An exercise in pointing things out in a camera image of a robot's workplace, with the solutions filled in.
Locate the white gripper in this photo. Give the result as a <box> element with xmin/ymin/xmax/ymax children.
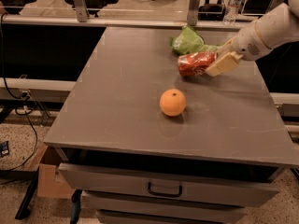
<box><xmin>206</xmin><ymin>22</ymin><xmax>272</xmax><ymax>77</ymax></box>

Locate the red coke can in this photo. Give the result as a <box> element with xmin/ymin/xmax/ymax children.
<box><xmin>178</xmin><ymin>51</ymin><xmax>217</xmax><ymax>77</ymax></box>

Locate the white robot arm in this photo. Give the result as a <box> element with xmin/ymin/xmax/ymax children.
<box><xmin>206</xmin><ymin>0</ymin><xmax>299</xmax><ymax>77</ymax></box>

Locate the green chip bag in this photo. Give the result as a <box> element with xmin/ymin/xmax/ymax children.
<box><xmin>169</xmin><ymin>26</ymin><xmax>220</xmax><ymax>55</ymax></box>

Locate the black bag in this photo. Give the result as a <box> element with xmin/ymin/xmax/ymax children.
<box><xmin>198</xmin><ymin>0</ymin><xmax>226</xmax><ymax>21</ymax></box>

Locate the clear water bottle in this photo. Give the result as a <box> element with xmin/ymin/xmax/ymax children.
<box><xmin>223</xmin><ymin>0</ymin><xmax>244</xmax><ymax>24</ymax></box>

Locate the orange fruit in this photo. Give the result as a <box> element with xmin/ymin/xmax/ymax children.
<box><xmin>160</xmin><ymin>89</ymin><xmax>187</xmax><ymax>117</ymax></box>

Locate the middle grey drawer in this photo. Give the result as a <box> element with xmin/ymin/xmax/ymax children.
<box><xmin>82</xmin><ymin>191</ymin><xmax>245</xmax><ymax>223</ymax></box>

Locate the bottom grey drawer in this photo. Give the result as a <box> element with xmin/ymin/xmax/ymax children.
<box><xmin>95</xmin><ymin>209</ymin><xmax>225</xmax><ymax>224</ymax></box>

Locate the cardboard box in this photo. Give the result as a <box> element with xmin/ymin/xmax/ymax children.
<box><xmin>32</xmin><ymin>145</ymin><xmax>75</xmax><ymax>199</ymax></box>

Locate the top grey drawer with handle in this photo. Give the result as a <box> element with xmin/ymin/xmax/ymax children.
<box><xmin>59</xmin><ymin>163</ymin><xmax>278</xmax><ymax>207</ymax></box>

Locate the black cable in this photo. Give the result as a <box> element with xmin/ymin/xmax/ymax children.
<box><xmin>0</xmin><ymin>12</ymin><xmax>39</xmax><ymax>173</ymax></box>

